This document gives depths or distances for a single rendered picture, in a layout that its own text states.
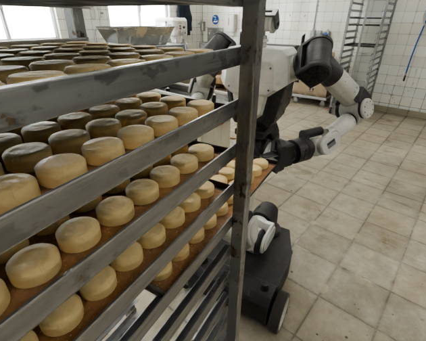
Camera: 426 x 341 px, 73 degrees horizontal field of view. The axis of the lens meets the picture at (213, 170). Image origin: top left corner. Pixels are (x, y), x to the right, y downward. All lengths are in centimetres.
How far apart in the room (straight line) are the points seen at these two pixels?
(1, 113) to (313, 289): 179
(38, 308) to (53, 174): 12
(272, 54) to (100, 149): 86
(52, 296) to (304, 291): 164
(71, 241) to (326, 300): 163
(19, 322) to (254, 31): 48
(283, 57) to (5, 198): 97
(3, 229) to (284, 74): 100
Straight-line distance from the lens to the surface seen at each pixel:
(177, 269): 59
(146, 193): 43
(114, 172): 32
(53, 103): 27
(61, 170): 33
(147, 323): 51
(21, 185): 32
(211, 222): 66
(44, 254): 37
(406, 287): 214
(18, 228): 28
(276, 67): 110
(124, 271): 48
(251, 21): 53
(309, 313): 178
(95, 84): 29
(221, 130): 217
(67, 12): 82
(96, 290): 44
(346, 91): 123
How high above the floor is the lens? 138
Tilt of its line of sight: 28 degrees down
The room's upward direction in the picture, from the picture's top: 1 degrees clockwise
